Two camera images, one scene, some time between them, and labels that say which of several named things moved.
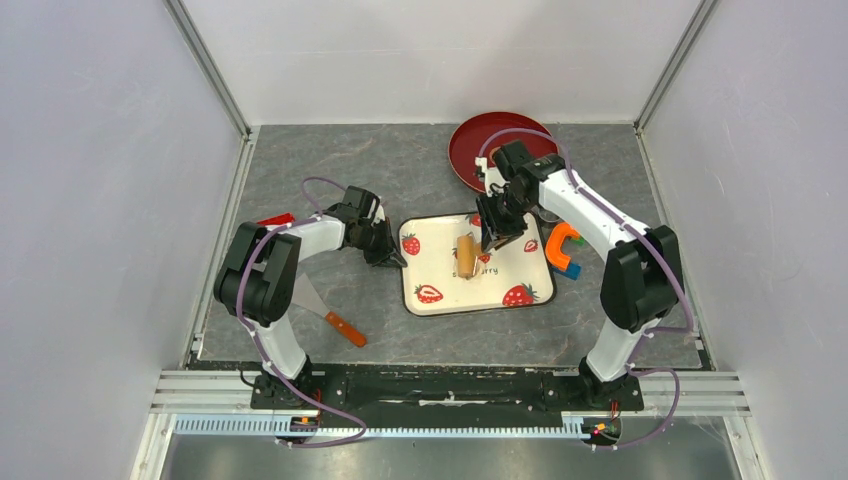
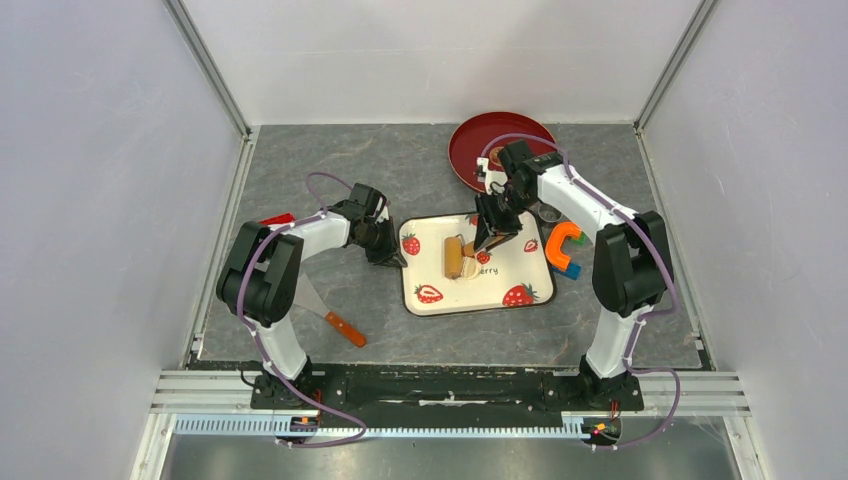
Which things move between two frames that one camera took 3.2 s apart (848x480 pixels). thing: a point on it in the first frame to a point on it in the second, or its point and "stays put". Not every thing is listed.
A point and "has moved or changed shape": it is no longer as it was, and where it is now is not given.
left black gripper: x=395 y=258 stays put
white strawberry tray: x=516 y=275 stays put
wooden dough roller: x=467 y=254 has moved or changed shape
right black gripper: x=487 y=216 stays put
